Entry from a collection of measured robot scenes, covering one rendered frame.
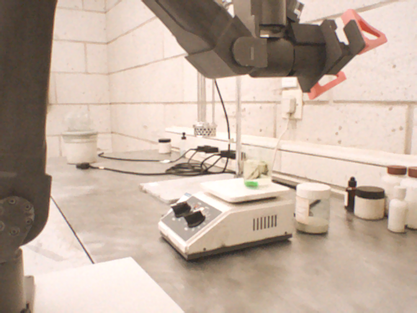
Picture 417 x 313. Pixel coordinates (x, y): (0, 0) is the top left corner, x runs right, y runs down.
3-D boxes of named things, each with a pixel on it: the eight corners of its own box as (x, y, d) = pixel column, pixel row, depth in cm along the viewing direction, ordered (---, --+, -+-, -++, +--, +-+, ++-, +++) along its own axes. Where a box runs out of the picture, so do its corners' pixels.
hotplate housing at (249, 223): (186, 263, 54) (185, 210, 53) (157, 235, 66) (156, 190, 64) (305, 237, 64) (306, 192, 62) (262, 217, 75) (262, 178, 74)
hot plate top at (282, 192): (230, 203, 57) (230, 197, 56) (197, 187, 67) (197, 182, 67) (292, 194, 62) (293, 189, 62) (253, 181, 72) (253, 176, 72)
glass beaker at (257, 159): (241, 192, 61) (241, 143, 60) (241, 185, 66) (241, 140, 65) (277, 192, 60) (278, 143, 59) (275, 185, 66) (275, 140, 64)
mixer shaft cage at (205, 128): (200, 138, 95) (198, 37, 92) (188, 136, 101) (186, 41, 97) (222, 136, 99) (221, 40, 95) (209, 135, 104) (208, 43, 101)
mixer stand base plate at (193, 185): (166, 204, 86) (166, 199, 85) (138, 187, 103) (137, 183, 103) (268, 187, 100) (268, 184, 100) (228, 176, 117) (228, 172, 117)
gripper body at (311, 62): (299, 61, 62) (261, 61, 60) (336, 17, 53) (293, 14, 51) (311, 94, 60) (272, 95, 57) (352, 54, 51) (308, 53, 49)
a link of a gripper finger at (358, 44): (355, 41, 61) (309, 40, 58) (387, 9, 55) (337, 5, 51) (371, 76, 59) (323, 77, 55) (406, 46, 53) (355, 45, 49)
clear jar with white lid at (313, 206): (319, 222, 71) (321, 182, 70) (335, 233, 65) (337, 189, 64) (290, 225, 70) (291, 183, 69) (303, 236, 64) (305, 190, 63)
